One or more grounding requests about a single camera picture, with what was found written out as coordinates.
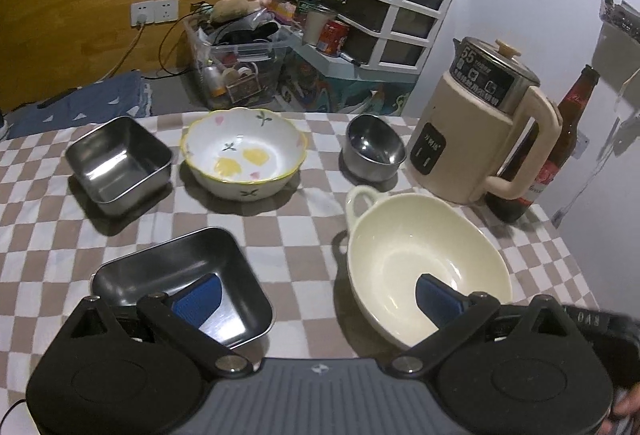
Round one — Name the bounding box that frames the teal printed box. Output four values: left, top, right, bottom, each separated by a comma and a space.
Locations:
277, 22, 418, 116

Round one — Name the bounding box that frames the floral ceramic bowl yellow rim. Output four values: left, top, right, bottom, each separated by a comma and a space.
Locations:
180, 108, 310, 201

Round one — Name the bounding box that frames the cream bowl with handle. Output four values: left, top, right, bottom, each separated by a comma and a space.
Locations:
345, 185, 514, 350

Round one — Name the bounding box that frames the brown beer bottle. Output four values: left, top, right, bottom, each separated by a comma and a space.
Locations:
484, 65, 601, 223

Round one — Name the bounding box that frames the clear plastic storage box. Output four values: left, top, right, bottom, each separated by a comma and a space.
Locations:
184, 12, 291, 111

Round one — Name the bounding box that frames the blue patterned cloth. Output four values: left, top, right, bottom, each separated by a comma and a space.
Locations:
7, 72, 153, 138

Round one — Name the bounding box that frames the round steel bowl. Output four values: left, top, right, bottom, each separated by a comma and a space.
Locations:
341, 114, 407, 179

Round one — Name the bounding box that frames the person's right hand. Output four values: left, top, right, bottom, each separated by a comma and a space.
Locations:
609, 386, 640, 435

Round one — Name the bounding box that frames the red soda can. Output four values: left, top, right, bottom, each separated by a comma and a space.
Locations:
316, 18, 351, 55

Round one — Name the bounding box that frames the clear wall-mounted holder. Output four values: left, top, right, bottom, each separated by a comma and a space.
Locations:
600, 0, 640, 31

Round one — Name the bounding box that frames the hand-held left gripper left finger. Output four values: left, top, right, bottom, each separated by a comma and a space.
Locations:
65, 272, 253, 378

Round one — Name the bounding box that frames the beige plush toy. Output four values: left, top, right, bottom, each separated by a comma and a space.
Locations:
209, 0, 273, 23

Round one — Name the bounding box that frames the beige power cable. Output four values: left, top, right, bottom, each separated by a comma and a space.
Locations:
102, 21, 146, 81

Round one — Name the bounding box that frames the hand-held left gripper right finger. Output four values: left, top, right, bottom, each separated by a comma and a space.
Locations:
392, 272, 581, 378

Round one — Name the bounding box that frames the brown white checkered tablecloth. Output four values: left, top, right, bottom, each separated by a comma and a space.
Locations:
0, 110, 603, 435

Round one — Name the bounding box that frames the square steel container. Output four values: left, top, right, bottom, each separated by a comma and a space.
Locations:
89, 226, 277, 350
65, 116, 174, 217

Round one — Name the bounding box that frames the beige electric kettle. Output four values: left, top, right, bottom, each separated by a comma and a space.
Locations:
404, 36, 563, 206

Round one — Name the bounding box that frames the white cup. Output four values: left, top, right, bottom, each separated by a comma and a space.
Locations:
303, 5, 337, 47

